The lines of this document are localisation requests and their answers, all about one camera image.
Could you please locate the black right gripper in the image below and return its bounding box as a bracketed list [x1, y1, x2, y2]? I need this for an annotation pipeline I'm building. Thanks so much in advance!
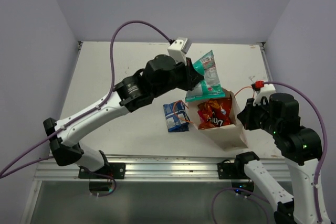
[237, 95, 280, 134]

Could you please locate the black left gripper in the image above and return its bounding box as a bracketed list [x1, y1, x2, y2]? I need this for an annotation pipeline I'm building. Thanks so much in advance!
[153, 55, 203, 97]

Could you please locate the teal snack bag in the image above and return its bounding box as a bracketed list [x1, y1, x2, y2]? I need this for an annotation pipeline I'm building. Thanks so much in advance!
[185, 50, 225, 103]

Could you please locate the beige paper bag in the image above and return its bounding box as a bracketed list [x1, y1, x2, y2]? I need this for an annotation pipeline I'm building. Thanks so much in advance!
[185, 89, 247, 151]

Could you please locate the red Doritos bag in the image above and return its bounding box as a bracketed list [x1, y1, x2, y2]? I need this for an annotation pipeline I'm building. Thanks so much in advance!
[197, 98, 232, 130]

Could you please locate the pink chip bag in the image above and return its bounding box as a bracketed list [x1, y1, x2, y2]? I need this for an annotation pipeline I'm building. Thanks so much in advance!
[197, 109, 208, 123]

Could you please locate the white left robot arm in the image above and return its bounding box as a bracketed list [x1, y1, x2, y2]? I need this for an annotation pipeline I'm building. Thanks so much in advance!
[43, 55, 204, 178]

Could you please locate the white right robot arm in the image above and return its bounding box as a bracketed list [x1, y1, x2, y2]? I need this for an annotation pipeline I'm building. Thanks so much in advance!
[234, 93, 331, 223]

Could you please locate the blue snack bag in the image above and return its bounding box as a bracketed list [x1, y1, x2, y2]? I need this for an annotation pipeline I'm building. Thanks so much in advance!
[163, 100, 190, 133]

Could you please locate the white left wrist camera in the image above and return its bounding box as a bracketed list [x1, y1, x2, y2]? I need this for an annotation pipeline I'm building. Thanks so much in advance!
[167, 37, 192, 64]

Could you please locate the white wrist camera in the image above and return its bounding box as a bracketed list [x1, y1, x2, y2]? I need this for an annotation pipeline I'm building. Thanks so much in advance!
[251, 80, 276, 105]
[167, 37, 192, 64]

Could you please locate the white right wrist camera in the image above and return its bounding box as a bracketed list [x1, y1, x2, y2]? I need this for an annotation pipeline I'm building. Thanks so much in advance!
[251, 80, 276, 105]

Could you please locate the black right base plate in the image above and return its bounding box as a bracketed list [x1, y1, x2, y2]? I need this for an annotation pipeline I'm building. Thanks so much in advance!
[217, 159, 250, 180]

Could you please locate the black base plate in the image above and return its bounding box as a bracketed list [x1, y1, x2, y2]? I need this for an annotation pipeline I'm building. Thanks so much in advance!
[78, 163, 126, 179]
[217, 159, 250, 180]

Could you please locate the aluminium mounting rail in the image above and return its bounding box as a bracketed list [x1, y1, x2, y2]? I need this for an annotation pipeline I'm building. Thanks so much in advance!
[34, 155, 289, 183]

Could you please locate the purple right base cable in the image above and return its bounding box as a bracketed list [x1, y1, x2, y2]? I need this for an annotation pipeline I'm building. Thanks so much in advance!
[211, 187, 271, 224]

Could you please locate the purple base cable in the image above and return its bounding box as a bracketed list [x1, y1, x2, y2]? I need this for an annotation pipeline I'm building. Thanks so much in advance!
[211, 187, 271, 224]
[89, 171, 119, 197]

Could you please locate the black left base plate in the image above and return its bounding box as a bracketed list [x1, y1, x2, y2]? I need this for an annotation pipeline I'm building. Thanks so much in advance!
[78, 163, 126, 179]

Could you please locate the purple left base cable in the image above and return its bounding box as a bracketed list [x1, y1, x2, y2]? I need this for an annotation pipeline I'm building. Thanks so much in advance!
[89, 171, 119, 197]

